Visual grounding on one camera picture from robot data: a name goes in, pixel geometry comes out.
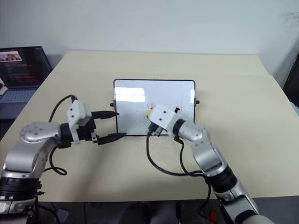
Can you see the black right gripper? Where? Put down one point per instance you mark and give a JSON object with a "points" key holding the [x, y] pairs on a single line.
{"points": [[155, 130]]}

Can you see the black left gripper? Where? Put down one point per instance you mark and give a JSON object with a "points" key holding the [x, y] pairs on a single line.
{"points": [[86, 133]]}

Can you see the yellow whiteboard eraser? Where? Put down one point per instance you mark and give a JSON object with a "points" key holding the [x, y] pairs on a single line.
{"points": [[149, 113]]}

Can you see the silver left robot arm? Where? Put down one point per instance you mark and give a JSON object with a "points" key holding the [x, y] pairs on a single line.
{"points": [[25, 149]]}

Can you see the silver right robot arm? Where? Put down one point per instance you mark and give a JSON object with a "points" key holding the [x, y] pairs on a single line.
{"points": [[205, 154]]}

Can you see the black-framed tabletop whiteboard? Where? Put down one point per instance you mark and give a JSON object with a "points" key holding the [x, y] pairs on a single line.
{"points": [[130, 112]]}

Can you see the open blue laptop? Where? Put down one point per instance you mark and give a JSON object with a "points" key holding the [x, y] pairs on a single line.
{"points": [[21, 70]]}

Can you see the small red object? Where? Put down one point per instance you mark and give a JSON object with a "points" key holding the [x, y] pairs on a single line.
{"points": [[213, 211]]}

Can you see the small white object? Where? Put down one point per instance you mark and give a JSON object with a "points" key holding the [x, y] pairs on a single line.
{"points": [[2, 86]]}

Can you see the light blue cloth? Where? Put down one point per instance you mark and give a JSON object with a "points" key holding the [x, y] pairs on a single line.
{"points": [[295, 109]]}

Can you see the dark chair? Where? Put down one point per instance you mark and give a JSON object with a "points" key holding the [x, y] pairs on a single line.
{"points": [[292, 77]]}

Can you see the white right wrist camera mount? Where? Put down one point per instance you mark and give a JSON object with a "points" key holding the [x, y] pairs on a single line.
{"points": [[162, 115]]}

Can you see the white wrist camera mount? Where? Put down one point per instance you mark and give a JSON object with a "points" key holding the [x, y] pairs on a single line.
{"points": [[76, 112], [162, 115]]}

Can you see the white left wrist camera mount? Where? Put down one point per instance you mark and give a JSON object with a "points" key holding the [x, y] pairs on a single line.
{"points": [[76, 112]]}

